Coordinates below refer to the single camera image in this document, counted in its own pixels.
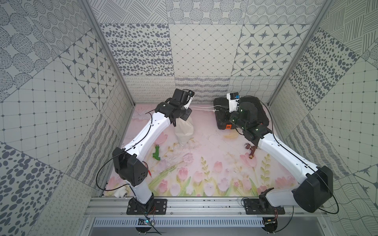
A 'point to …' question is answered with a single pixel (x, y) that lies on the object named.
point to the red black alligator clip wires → (149, 172)
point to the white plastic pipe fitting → (121, 192)
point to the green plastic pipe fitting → (156, 155)
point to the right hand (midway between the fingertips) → (219, 108)
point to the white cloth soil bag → (184, 130)
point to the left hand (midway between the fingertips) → (182, 106)
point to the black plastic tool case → (262, 118)
